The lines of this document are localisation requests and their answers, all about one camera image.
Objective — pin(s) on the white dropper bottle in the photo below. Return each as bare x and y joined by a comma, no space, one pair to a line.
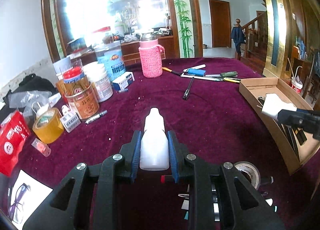
154,145

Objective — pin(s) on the cardboard box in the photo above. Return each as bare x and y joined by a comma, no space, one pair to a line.
252,87

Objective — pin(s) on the black pen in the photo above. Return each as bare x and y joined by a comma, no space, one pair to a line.
188,87

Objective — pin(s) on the white card with glasses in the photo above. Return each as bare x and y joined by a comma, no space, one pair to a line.
32,190

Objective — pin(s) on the small clear pink case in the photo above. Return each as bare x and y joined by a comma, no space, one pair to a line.
41,147

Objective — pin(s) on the blue rectangular case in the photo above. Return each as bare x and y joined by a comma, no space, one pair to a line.
196,72

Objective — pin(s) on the clear plastic bag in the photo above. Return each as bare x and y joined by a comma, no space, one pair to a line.
27,99

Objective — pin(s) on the black cloth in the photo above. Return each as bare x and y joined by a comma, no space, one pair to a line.
32,84

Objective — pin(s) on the yellow pencil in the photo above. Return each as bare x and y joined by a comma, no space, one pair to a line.
232,79

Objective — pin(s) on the white glue bottle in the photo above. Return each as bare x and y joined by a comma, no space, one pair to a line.
41,112

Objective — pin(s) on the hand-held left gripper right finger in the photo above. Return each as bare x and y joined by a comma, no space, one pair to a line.
172,152

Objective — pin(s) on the dark blue jacket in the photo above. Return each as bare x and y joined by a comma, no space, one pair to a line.
237,36

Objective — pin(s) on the brown jar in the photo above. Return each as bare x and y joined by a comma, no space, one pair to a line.
61,90

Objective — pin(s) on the wooden stair railing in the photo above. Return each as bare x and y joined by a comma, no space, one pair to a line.
252,22

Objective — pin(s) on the silver black marker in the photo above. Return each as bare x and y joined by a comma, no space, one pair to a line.
96,117

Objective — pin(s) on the black marker green cap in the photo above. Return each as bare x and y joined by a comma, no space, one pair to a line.
266,180

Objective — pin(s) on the bamboo wall decal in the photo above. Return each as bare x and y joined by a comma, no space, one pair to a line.
183,20

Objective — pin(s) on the yellow tape roll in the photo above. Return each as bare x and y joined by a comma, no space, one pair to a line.
47,130

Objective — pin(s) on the small white barcoded box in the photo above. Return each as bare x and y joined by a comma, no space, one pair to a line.
71,121

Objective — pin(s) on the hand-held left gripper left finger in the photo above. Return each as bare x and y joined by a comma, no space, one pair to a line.
136,150

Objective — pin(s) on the white charger plug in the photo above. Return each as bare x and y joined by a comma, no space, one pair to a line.
275,106

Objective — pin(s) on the red box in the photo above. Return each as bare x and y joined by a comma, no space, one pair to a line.
12,142

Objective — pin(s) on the white-labelled marker green cap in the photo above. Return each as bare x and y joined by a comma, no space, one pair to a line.
274,208

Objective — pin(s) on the dark green utility knife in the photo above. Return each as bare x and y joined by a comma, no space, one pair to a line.
228,73

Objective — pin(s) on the small blue white box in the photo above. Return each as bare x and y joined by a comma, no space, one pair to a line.
123,81

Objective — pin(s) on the wooden door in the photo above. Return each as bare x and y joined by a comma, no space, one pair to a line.
220,22

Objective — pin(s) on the pink knitted bottle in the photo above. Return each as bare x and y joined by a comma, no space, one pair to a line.
150,62

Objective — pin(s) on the white tube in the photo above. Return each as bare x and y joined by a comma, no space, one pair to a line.
197,66

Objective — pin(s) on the white plastic jar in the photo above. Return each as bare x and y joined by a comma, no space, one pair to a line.
102,87

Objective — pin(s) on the orange-labelled jar red lid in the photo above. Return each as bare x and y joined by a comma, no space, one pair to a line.
83,105

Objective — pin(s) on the wooden cabinet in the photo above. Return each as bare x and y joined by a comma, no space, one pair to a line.
130,50

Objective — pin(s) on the blue-labelled clear jar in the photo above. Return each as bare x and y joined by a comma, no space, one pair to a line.
113,62

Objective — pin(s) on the white pen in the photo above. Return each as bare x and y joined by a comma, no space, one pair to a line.
200,77

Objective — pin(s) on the white bucket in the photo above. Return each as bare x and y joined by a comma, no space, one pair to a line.
296,85

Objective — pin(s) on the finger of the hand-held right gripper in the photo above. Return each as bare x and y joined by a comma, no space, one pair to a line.
300,119

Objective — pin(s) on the black tape roll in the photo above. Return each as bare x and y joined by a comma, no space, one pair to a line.
257,178

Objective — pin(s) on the clear jar red lid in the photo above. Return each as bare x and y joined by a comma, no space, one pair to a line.
106,36

